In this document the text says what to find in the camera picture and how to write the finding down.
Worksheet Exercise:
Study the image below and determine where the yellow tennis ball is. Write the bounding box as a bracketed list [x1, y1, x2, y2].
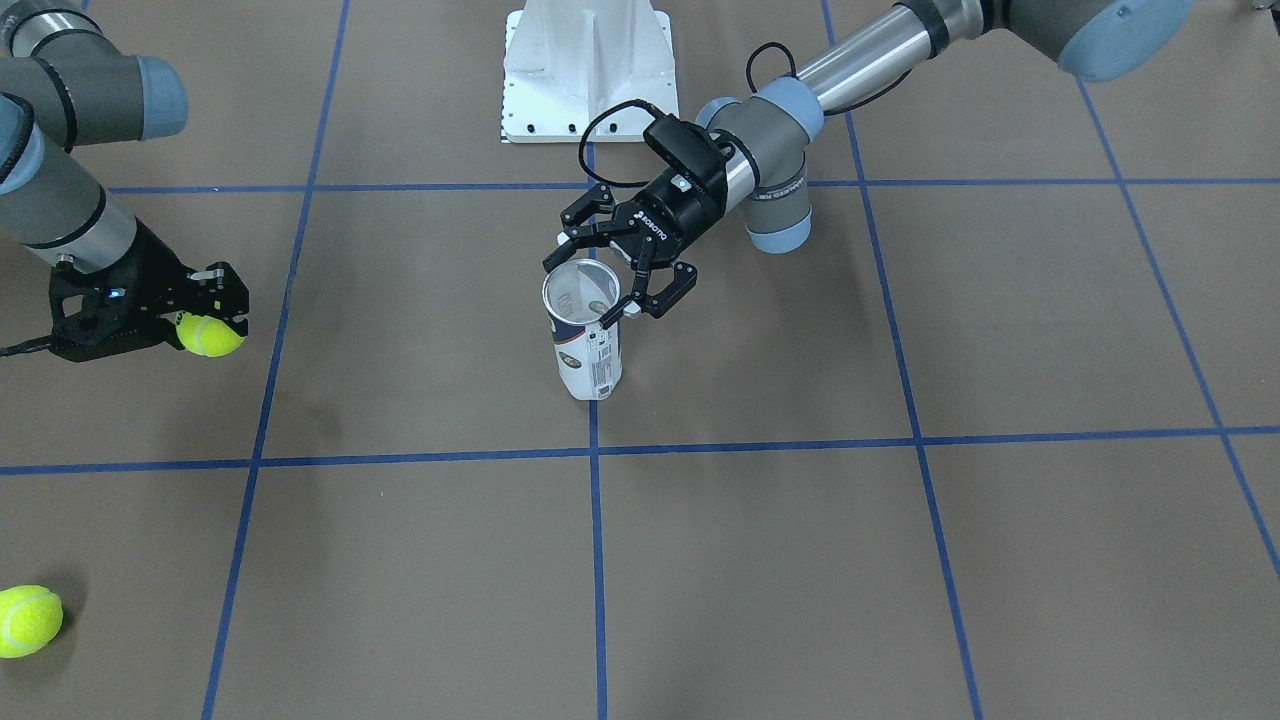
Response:
[1, 585, 64, 659]

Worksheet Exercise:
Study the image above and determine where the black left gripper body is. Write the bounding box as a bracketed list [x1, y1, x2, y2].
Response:
[605, 168, 728, 266]

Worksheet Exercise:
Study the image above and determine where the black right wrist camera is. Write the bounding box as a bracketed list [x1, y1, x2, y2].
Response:
[49, 275, 163, 363]

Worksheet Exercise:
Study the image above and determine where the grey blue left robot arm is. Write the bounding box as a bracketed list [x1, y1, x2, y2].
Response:
[543, 1, 1192, 328]

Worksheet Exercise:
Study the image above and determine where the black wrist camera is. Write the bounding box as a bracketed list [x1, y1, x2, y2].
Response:
[643, 114, 727, 192]
[49, 275, 163, 363]

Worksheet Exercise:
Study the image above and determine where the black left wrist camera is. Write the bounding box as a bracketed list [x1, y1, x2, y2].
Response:
[643, 114, 727, 192]

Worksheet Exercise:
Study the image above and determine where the tennis ball with black logo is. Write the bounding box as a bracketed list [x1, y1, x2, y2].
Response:
[175, 313, 244, 357]

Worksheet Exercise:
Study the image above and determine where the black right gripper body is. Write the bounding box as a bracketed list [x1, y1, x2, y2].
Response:
[50, 222, 196, 315]

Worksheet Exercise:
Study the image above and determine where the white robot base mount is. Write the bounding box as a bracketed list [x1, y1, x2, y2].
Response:
[500, 1, 680, 143]

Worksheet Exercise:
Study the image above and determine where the white blue tennis ball can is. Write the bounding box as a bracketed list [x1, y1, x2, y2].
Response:
[541, 259, 623, 401]

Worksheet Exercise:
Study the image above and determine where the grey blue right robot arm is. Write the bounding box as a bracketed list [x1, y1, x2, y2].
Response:
[1, 1, 250, 363]

